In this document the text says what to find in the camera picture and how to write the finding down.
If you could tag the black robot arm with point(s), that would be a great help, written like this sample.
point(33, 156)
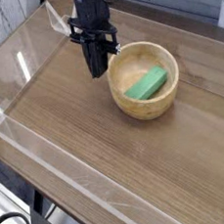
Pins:
point(91, 29)

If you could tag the light wooden bowl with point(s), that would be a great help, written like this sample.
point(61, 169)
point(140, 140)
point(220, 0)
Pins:
point(134, 61)

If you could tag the clear acrylic enclosure wall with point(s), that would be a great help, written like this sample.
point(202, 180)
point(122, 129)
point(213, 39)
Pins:
point(62, 132)

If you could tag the black table leg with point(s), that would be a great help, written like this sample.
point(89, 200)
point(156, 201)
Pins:
point(38, 202)

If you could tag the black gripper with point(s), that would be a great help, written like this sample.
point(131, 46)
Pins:
point(92, 24)

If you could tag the green rectangular block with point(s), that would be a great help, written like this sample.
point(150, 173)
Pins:
point(146, 86)

